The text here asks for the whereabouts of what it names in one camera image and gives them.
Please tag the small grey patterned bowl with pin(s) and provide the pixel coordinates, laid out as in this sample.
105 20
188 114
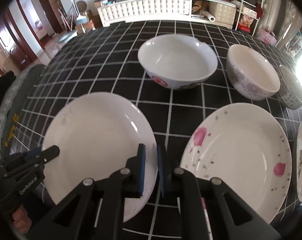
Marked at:
290 92

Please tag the large white bowl red mark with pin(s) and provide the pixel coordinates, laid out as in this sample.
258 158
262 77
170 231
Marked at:
177 61

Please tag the white plate pink flowers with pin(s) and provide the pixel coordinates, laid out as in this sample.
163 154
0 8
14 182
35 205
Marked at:
246 147

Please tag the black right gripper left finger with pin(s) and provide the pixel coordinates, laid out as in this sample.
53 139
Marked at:
95 209

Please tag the plain white plate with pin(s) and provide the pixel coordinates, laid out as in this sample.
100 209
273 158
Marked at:
96 134

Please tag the white metal shelf rack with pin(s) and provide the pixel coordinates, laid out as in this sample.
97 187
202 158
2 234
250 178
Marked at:
248 15

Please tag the white paper roll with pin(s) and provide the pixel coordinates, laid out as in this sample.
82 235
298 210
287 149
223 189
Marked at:
208 15

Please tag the black white grid tablecloth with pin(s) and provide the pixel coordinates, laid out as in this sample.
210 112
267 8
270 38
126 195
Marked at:
106 61

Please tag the white lattice cabinet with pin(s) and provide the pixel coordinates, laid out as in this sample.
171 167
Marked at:
169 10

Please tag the left hand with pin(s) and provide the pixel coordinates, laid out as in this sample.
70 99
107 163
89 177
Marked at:
22 222

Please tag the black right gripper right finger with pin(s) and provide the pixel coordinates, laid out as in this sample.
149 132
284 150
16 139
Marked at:
210 209

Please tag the green cushion yellow print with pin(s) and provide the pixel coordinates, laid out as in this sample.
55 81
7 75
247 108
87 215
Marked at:
14 90

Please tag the white bowl purple floral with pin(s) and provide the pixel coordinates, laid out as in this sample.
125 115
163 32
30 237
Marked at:
250 73

